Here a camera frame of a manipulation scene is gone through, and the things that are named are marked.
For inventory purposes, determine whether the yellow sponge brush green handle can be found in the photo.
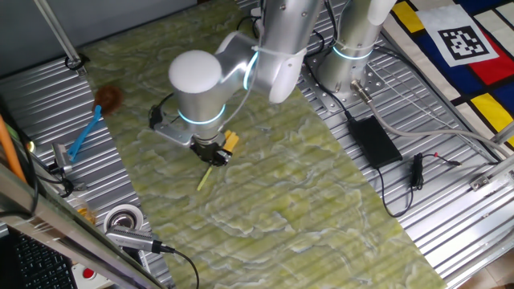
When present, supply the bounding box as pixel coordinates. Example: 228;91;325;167
196;129;240;192

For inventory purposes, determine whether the brown scrub brush blue handle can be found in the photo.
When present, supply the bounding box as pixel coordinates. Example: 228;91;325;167
66;84;124;164

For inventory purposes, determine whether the bundled black cable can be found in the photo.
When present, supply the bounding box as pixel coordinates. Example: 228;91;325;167
377;151;463;219

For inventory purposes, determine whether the black clamp tool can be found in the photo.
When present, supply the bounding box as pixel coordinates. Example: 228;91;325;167
47;143;88;197

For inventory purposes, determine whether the orange tube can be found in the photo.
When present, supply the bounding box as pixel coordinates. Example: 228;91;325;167
0;114;27;185

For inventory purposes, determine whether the black power adapter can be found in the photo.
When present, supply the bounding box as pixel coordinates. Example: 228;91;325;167
347;115;404;170

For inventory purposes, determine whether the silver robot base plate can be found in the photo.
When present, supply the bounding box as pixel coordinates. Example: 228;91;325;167
296;51;386;116

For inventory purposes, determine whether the silver tape roll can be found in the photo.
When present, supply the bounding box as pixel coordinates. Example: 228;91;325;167
103;203;145;234

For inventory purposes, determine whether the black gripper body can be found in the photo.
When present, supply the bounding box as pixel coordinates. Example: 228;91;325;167
189;134;227;161

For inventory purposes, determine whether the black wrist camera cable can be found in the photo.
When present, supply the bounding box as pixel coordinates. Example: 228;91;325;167
154;92;182;124

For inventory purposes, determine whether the black depth camera cable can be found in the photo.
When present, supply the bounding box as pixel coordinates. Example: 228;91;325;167
159;243;201;289

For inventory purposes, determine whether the silver depth camera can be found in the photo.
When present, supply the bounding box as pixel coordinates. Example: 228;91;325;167
104;225;164;254

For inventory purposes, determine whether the metal pole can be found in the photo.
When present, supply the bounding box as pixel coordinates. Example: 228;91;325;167
32;0;88;77

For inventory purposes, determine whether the grey cable with metal connector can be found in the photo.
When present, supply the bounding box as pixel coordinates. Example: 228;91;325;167
349;79;514;157

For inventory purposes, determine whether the white fiducial marker sheet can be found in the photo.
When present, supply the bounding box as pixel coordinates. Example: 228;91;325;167
415;3;500;68

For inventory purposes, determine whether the colourful block pattern cloth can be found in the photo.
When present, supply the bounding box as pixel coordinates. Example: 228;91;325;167
381;0;514;149

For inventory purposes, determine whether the green marble pattern mat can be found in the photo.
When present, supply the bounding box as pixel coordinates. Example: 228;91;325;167
80;0;449;289

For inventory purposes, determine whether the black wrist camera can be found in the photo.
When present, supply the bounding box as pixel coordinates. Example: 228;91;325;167
148;104;165;130

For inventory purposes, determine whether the black adapter power cable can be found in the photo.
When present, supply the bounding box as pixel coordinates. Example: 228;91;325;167
304;51;355;121

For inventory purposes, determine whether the black keyboard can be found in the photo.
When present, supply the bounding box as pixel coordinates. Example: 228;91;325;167
7;228;80;289

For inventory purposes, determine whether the glass beaker with yellow liquid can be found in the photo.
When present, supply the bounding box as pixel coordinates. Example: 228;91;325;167
75;198;97;226

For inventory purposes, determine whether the aluminium frame bar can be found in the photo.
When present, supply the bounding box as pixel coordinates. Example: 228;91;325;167
469;120;514;192
0;162;169;289

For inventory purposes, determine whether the grey emergency stop box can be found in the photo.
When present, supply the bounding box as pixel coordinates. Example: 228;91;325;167
71;263;116;289

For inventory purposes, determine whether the grey camera bracket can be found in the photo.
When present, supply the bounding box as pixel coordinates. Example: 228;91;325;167
152;120;196;149

